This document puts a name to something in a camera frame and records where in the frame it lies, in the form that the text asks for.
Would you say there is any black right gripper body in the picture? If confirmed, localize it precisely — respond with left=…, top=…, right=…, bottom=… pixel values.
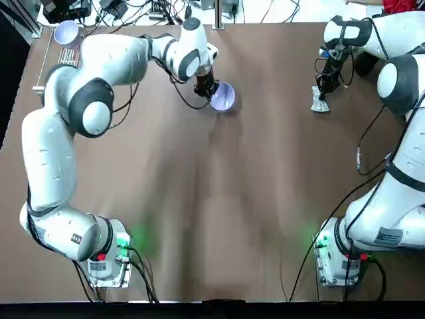
left=323, top=49, right=348, bottom=79

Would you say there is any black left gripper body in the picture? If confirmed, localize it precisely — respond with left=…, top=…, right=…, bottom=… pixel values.
left=193, top=73, right=215, bottom=98

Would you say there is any purple bowl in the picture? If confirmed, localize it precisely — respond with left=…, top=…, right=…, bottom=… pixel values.
left=209, top=82, right=236, bottom=114
left=54, top=20, right=80, bottom=46

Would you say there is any silver sponge cloth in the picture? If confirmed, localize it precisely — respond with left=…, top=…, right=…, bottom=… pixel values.
left=310, top=85, right=330, bottom=113

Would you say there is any grey device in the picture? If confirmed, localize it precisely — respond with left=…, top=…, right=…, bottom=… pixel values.
left=201, top=0, right=238, bottom=14

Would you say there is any black power strip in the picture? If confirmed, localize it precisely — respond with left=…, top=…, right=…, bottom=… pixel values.
left=148, top=0, right=175, bottom=21

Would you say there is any artificial red rose bouquet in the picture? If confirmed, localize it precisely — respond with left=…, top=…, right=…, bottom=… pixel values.
left=381, top=0, right=420, bottom=15

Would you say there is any black power adapter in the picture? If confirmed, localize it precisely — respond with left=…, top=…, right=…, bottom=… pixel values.
left=99, top=0, right=129, bottom=19

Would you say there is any black equipment box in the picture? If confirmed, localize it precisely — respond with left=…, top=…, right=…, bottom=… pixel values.
left=42, top=0, right=92, bottom=23

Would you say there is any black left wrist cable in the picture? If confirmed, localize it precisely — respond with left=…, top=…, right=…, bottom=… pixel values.
left=165, top=62, right=215, bottom=110

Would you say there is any metal post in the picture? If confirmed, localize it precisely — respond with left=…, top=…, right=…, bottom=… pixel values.
left=214, top=0, right=224, bottom=30

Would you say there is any black cable with connector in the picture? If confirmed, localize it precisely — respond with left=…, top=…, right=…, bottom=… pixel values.
left=356, top=105, right=388, bottom=176

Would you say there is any metal wire dish rack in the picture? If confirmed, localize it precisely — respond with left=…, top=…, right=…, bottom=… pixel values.
left=32, top=28, right=82, bottom=96

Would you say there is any long black base cable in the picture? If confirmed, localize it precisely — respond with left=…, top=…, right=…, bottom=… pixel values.
left=288, top=172, right=389, bottom=303

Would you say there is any aluminium frame rail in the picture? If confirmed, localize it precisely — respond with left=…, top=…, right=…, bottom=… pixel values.
left=0, top=6, right=44, bottom=38

